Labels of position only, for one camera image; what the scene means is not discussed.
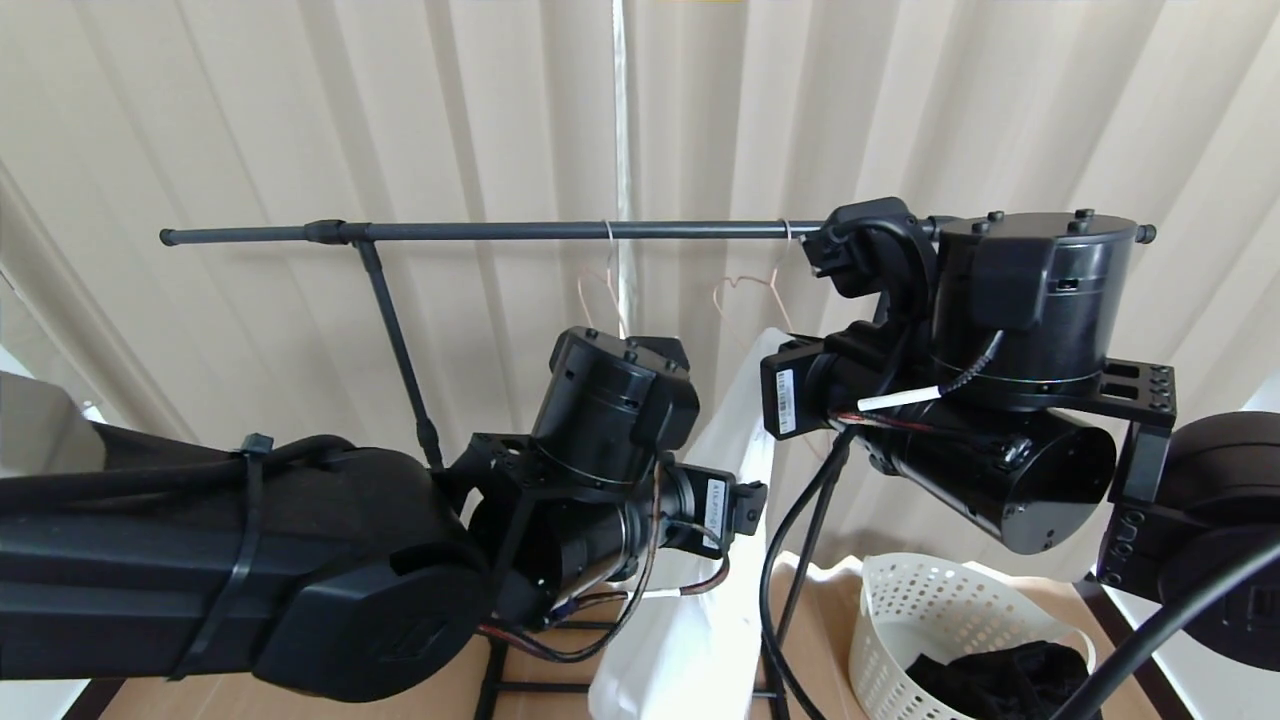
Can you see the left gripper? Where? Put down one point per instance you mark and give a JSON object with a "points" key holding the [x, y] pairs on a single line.
{"points": [[600, 540]]}

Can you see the black clothes rack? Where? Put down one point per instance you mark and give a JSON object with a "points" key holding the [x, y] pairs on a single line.
{"points": [[480, 231]]}

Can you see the white laundry basket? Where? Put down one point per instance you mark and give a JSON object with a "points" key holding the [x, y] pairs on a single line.
{"points": [[930, 600]]}

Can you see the white printed t-shirt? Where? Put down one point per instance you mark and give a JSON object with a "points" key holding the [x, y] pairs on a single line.
{"points": [[690, 650]]}

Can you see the black garment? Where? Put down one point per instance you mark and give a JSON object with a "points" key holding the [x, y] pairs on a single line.
{"points": [[1000, 685]]}

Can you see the beige curtain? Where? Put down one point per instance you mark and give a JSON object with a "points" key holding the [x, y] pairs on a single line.
{"points": [[250, 120]]}

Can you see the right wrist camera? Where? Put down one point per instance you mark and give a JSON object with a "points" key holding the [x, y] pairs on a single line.
{"points": [[860, 255]]}

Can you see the pink clothes hanger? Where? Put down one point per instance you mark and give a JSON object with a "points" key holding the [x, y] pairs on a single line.
{"points": [[787, 245], [608, 240]]}

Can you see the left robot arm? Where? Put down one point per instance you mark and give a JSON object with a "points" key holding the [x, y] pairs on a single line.
{"points": [[200, 560]]}

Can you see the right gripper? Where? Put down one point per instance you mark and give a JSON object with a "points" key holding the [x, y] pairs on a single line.
{"points": [[1000, 470]]}

